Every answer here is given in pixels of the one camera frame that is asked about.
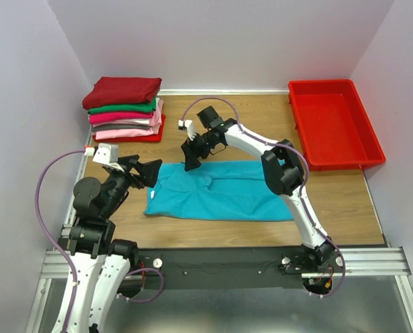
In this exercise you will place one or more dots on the red plastic bin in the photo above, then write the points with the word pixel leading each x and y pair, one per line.
pixel 333 127

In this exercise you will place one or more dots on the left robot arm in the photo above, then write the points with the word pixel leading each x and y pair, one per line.
pixel 98 261

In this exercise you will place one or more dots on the magenta folded shirt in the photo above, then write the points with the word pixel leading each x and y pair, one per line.
pixel 120 117

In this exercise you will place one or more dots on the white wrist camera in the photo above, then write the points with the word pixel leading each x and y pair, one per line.
pixel 188 127
pixel 104 154

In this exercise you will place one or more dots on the teal t shirt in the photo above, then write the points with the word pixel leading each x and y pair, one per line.
pixel 217 191

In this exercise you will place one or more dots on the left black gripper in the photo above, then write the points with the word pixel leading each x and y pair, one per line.
pixel 133 171

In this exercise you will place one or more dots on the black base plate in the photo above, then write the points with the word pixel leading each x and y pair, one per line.
pixel 228 268

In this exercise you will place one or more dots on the dark red folded shirt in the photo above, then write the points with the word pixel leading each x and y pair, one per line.
pixel 121 90

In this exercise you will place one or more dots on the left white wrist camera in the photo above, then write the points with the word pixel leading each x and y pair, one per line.
pixel 104 154

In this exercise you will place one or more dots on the back aluminium rail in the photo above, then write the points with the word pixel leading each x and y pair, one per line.
pixel 221 92

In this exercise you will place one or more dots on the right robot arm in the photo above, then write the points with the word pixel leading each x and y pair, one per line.
pixel 284 169

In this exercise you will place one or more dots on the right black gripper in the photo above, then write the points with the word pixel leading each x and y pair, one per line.
pixel 197 147

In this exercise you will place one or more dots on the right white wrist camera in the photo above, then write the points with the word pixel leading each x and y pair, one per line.
pixel 188 127

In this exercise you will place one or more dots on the grey folded shirt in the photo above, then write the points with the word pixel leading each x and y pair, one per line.
pixel 113 126

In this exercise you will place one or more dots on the green folded shirt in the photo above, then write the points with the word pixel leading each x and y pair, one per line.
pixel 139 107

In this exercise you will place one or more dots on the aluminium frame rail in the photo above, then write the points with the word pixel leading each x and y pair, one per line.
pixel 358 261

